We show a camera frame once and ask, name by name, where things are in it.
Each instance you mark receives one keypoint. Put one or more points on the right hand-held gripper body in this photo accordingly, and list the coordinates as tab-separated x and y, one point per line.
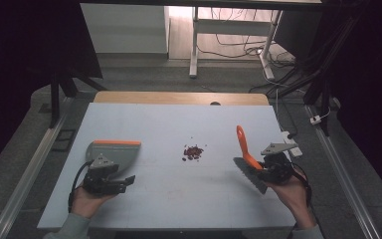
277	169

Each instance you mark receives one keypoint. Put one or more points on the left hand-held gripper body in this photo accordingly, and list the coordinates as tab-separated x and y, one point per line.
100	179

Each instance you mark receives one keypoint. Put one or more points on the grey dustpan with orange edge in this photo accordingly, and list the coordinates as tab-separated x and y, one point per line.
122	152

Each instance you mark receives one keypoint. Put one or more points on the group of small beans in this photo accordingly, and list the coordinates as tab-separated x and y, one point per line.
193	152

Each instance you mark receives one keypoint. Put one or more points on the person's left hand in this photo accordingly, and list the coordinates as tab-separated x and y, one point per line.
84	203

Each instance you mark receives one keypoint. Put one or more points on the person's right hand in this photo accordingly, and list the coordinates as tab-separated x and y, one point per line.
295	199

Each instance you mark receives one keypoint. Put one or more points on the white power strip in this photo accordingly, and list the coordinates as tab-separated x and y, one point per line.
293	149

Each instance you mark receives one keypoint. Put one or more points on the light blue foam board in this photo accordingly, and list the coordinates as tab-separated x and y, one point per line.
179	199

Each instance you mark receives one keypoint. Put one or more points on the small white adapter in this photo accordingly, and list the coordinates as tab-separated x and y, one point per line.
315	119

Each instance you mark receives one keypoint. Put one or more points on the black metal stand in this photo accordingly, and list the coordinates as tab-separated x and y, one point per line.
321	76
55	99

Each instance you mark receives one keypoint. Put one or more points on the wooden table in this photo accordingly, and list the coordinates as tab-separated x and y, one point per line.
179	98

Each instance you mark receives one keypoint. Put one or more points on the white cabinet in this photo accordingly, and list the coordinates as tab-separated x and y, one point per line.
126	30

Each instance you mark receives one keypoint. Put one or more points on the aluminium rail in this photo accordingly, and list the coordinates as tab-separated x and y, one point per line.
30	176
341	172

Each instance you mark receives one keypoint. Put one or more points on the white desk frame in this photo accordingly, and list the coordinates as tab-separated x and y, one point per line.
232	27

